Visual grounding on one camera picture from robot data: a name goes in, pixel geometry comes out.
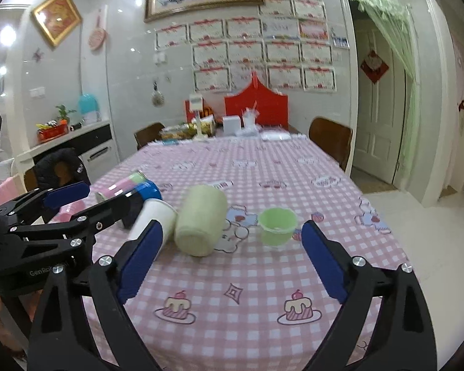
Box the red gift box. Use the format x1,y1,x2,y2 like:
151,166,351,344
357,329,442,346
37,122,69,143

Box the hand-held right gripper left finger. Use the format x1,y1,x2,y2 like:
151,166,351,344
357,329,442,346
27,220,164,371

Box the brown wooden chair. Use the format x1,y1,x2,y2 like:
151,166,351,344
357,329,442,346
308,117,354,173
134,122,166,151

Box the blue cup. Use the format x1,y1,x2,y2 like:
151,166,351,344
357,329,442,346
133,180,163,202

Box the clear plastic bags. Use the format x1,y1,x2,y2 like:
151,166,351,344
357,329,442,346
257,129,306,144

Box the gold framed red picture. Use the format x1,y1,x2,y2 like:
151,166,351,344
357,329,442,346
31,0,83,49

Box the snack packets pile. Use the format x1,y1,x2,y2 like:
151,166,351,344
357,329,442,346
160,122,217,142

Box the cream cup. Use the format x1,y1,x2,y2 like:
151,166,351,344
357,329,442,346
174,185,229,258

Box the black fur-hood jacket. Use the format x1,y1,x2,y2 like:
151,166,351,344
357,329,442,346
34,147,92,196

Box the white and black cabinet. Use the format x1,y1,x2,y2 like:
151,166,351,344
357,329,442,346
15,121,122,187

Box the white paper cup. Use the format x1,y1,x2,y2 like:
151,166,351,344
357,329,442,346
127,199,178,242

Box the pink checked tablecloth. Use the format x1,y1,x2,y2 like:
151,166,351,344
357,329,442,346
48,133,411,371

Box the white panel door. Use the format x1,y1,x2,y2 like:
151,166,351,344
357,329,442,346
352,27,406,185

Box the clear plastic cups with straws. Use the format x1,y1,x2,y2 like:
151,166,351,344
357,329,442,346
242,102,260,129

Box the brown doormat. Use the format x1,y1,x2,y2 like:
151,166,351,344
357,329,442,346
352,176,397,194

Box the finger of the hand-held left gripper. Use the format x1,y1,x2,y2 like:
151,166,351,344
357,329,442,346
0,181,91,228
8,192,147,249

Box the group of wall certificates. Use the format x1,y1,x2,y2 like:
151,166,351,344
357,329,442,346
155,0,337,93

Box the small potted plant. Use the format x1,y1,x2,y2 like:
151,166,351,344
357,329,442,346
55,104,77,125

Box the light blue appliance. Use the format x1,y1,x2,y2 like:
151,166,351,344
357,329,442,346
78,93,101,125

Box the pink cup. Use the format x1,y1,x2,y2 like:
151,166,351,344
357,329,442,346
95,180,131,203

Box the pink hanging fan decoration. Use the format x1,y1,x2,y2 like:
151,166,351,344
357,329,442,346
88,10,108,51

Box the green lace curtain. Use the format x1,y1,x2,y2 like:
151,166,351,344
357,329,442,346
342,0,421,191

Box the white box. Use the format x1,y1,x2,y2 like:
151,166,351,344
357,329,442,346
222,116,241,137

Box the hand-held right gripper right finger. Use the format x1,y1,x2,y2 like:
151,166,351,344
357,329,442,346
301,220,438,371

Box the pink cloth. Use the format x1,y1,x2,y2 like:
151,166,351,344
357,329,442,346
0,176,28,206

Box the red paper bag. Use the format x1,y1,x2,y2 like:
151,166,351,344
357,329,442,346
224,71,290,129

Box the white stand with sign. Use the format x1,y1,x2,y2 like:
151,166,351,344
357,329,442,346
189,93,206,140

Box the small light green cup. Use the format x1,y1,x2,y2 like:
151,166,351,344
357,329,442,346
258,207,298,247

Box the red door ornament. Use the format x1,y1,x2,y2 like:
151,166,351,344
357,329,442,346
360,49,389,84

